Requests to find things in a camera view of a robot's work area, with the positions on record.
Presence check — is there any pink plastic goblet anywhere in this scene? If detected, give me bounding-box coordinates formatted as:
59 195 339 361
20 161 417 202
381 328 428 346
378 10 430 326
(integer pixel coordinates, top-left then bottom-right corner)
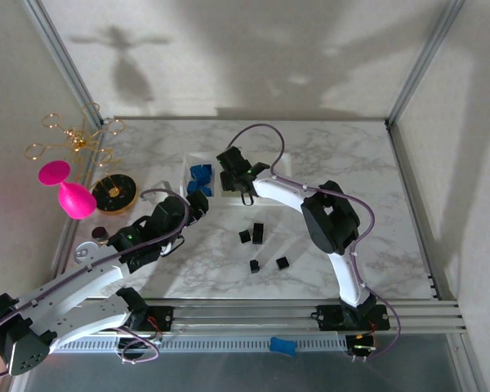
38 160 98 221

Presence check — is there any aluminium frame post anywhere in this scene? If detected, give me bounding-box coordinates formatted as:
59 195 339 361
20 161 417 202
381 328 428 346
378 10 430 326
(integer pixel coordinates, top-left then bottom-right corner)
20 0 107 127
385 0 466 127

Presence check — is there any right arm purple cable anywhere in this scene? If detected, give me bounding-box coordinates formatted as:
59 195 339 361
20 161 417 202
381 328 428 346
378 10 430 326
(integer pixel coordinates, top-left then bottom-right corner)
227 124 401 363

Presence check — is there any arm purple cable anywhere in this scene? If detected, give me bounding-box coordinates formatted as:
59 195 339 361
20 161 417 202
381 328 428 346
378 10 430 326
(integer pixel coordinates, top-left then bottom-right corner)
0 188 189 376
227 124 401 363

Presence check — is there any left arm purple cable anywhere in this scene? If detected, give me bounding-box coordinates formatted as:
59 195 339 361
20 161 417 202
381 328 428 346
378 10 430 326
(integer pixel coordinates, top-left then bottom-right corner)
0 188 189 376

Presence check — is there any blue bone-shaped piece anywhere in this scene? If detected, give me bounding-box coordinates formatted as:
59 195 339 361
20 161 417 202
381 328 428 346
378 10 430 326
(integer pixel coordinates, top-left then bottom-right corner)
268 336 298 357

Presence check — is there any grey slotted cable duct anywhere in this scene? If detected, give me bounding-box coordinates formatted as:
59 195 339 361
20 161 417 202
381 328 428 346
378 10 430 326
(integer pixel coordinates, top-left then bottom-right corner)
51 334 352 353

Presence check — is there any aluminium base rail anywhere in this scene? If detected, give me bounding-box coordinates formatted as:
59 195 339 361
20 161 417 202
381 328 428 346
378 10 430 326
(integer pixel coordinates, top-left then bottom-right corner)
52 300 469 340

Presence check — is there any gold wire rack black base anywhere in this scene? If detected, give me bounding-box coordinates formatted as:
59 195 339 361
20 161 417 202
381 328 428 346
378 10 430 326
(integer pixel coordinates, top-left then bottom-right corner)
24 101 140 216

